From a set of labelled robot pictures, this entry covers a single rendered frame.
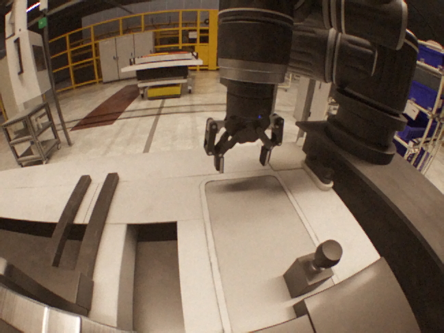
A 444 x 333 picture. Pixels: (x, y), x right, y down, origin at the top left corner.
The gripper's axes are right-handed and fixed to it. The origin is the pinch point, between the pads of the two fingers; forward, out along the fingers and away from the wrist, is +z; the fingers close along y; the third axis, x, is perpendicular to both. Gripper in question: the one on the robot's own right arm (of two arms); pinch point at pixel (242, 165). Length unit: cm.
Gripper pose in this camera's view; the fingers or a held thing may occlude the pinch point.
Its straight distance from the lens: 36.0
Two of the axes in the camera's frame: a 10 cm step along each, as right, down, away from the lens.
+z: -0.3, 8.0, 6.0
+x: -3.1, -5.7, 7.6
